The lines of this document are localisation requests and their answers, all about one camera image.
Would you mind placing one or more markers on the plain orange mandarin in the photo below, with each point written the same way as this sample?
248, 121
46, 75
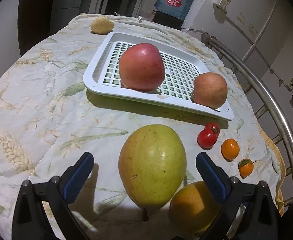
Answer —
230, 149

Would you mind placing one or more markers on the white wall pipe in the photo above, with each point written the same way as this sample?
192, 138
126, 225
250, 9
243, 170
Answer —
254, 44

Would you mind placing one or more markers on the stainless steel bed rail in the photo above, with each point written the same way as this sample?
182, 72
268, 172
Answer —
270, 104

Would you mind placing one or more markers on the small wall shelf box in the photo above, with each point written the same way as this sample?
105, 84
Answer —
221, 4

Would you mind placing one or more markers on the yellow blanket edge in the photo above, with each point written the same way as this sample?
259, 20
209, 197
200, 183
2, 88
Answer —
279, 167

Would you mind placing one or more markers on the large pinkish yellow apple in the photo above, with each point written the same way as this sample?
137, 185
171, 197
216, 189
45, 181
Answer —
210, 90

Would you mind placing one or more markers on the bitten peeled apple core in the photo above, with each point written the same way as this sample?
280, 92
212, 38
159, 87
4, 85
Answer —
102, 26

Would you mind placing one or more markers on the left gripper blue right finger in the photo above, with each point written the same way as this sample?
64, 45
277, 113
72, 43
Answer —
261, 218

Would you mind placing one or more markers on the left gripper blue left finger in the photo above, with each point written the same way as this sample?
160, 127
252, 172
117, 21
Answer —
30, 220

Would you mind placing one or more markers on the green pear with stem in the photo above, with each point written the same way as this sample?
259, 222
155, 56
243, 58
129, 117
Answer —
192, 209

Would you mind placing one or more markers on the floral bed quilt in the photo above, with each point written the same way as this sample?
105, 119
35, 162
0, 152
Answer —
48, 119

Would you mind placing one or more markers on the black water dispenser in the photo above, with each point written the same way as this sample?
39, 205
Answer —
167, 20

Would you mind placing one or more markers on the white perforated plastic tray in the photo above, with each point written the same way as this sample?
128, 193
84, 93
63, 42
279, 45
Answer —
102, 76

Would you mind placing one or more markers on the orange mandarin with stem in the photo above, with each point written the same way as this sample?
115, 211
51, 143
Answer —
245, 167

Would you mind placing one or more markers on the red apple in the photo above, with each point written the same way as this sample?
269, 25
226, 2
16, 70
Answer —
141, 68

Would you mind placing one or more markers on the red cherry tomato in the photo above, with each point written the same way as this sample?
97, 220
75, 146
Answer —
207, 138
214, 127

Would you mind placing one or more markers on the dark wooden door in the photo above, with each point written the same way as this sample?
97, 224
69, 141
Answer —
33, 22

